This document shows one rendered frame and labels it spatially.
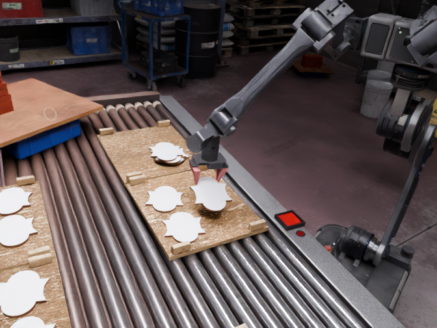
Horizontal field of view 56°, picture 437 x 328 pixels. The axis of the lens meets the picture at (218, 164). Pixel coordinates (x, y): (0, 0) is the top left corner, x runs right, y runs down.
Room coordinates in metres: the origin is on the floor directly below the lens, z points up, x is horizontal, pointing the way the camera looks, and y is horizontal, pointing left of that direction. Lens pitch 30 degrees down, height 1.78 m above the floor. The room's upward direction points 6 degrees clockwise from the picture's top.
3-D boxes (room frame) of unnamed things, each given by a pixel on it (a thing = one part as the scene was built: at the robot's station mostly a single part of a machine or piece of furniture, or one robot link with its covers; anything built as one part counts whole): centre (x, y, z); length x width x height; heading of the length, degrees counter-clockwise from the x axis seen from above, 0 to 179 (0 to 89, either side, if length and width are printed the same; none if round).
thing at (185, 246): (0.91, 0.09, 0.95); 0.06 x 0.02 x 0.03; 121
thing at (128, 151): (1.50, 0.29, 0.93); 0.41 x 0.35 x 0.02; 31
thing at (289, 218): (1.13, -0.26, 0.92); 0.06 x 0.06 x 0.01; 30
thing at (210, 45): (5.44, 0.44, 0.44); 0.59 x 0.59 x 0.88
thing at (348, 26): (1.62, -0.44, 1.45); 0.09 x 0.08 x 0.12; 57
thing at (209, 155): (1.17, 0.03, 1.13); 0.10 x 0.07 x 0.07; 112
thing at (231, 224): (1.15, 0.07, 0.93); 0.41 x 0.35 x 0.02; 31
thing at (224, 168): (1.18, 0.01, 1.06); 0.07 x 0.07 x 0.09; 22
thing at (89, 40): (5.51, 1.91, 0.32); 0.50 x 0.41 x 0.37; 123
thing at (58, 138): (1.55, 0.82, 0.97); 0.31 x 0.31 x 0.10; 59
